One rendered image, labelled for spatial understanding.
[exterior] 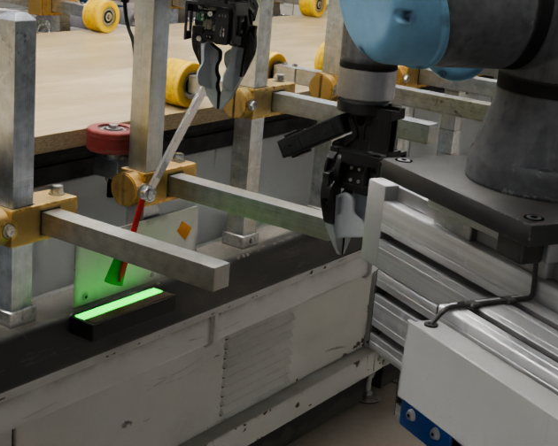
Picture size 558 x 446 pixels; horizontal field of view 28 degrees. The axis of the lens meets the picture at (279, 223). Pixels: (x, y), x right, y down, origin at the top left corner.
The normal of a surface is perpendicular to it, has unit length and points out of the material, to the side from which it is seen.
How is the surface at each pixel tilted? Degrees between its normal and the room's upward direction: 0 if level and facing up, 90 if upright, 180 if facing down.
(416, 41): 121
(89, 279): 90
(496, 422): 90
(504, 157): 72
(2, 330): 0
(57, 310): 0
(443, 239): 90
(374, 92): 90
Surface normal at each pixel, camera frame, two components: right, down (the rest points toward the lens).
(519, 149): -0.57, -0.12
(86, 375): 0.81, 0.23
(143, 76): -0.58, 0.19
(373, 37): -0.92, 0.15
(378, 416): 0.08, -0.95
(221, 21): -0.26, 0.25
